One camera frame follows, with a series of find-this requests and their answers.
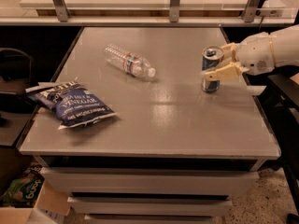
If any clear plastic water bottle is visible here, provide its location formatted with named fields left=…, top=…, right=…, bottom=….
left=103, top=44, right=156, bottom=78

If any blue chip bag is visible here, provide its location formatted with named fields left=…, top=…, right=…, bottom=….
left=26, top=81, right=116, bottom=130

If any grey drawer cabinet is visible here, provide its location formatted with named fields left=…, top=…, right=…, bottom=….
left=41, top=167, right=259, bottom=224

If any cardboard box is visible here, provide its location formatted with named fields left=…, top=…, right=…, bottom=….
left=0, top=181, right=70, bottom=224

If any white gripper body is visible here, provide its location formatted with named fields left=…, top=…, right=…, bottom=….
left=235, top=32, right=275, bottom=76

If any black chair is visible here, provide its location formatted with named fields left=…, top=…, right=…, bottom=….
left=0, top=48, right=37, bottom=114

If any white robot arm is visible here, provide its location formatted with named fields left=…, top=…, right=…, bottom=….
left=202, top=25, right=299, bottom=81

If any green snack bag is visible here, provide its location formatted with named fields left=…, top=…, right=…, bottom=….
left=1, top=162, right=44, bottom=208

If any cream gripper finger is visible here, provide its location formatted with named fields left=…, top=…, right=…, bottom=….
left=202, top=62, right=249, bottom=81
left=221, top=43, right=239, bottom=61

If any metal shelf rail frame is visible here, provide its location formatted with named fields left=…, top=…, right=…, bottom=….
left=0, top=0, right=298, bottom=26

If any Red Bull can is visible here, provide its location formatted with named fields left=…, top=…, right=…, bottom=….
left=201, top=46, right=224, bottom=93

